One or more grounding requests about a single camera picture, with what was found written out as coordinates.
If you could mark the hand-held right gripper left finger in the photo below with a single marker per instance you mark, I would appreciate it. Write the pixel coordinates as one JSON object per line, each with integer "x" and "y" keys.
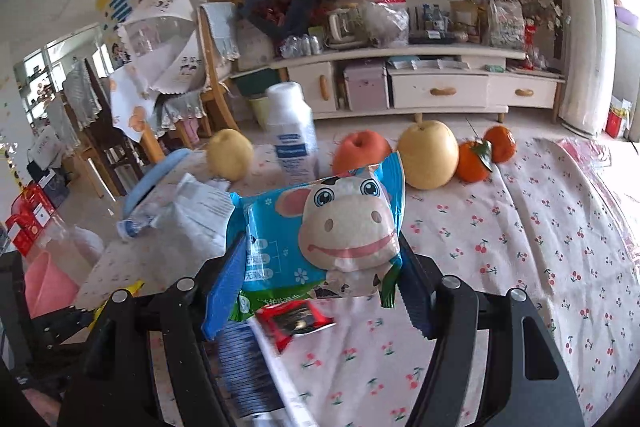
{"x": 225, "y": 287}

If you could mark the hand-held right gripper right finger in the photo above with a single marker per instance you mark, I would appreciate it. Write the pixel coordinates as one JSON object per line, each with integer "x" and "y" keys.
{"x": 417, "y": 302}

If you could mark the red snack wrapper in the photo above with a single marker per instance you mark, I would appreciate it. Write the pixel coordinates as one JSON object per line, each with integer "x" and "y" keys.
{"x": 290, "y": 319}

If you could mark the printed paper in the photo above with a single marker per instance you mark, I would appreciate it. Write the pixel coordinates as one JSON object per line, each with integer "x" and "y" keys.
{"x": 195, "y": 212}

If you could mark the blue white milk carton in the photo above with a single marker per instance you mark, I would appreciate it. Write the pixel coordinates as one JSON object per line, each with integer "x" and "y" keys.
{"x": 245, "y": 367}

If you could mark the cow print snack packet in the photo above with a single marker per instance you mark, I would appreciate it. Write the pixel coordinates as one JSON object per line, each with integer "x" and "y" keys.
{"x": 340, "y": 217}

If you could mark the cherry print tablecloth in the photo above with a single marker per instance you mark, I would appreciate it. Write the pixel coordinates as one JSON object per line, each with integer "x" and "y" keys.
{"x": 500, "y": 257}

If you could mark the crushed clear plastic bottle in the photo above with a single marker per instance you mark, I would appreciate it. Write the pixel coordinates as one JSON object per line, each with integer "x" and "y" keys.
{"x": 137, "y": 222}

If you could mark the small yellow pear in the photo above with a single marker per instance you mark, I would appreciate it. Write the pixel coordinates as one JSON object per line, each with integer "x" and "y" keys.
{"x": 227, "y": 154}

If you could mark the tangerine with leaf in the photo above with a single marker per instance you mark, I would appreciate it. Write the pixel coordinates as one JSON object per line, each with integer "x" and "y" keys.
{"x": 470, "y": 164}

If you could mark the large yellow pear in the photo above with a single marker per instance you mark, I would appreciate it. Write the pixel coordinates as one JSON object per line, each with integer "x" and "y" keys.
{"x": 427, "y": 154}

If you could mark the red apple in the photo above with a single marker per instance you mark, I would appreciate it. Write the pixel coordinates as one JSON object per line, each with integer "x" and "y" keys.
{"x": 360, "y": 149}

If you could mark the white plastic bottle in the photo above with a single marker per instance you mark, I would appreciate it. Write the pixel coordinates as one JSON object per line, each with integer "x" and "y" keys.
{"x": 292, "y": 132}

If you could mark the pink bin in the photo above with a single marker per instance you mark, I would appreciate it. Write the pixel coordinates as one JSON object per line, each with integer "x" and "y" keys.
{"x": 47, "y": 282}

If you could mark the plain tangerine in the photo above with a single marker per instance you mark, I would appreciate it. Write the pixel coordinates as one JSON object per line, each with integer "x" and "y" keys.
{"x": 501, "y": 143}

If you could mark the green waste bin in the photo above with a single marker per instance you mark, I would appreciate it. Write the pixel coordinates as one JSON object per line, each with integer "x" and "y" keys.
{"x": 260, "y": 109}

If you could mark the wooden chair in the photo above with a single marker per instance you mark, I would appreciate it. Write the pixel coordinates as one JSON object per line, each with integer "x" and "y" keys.
{"x": 216, "y": 87}

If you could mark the white television cabinet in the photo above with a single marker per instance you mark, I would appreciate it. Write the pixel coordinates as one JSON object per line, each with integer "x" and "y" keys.
{"x": 440, "y": 89}

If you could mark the pink storage box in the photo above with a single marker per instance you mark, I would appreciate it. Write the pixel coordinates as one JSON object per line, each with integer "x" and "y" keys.
{"x": 365, "y": 84}

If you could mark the red printed cloth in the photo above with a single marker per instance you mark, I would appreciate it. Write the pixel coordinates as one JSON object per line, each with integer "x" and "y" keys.
{"x": 587, "y": 153}

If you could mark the white printed hanging cloth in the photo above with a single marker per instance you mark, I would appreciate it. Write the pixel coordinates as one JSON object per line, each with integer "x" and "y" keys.
{"x": 160, "y": 52}

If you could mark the grey lace towel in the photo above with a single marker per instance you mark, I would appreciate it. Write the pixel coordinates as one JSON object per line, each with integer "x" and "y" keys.
{"x": 221, "y": 29}

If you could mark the dark wrapped flower bouquet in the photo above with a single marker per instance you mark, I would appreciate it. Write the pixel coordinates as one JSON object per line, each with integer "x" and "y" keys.
{"x": 285, "y": 9}

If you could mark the white electric kettle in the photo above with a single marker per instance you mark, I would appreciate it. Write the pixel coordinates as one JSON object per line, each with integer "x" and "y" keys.
{"x": 342, "y": 27}

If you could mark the clear plastic bag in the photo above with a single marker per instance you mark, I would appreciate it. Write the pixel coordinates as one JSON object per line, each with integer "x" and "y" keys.
{"x": 505, "y": 24}

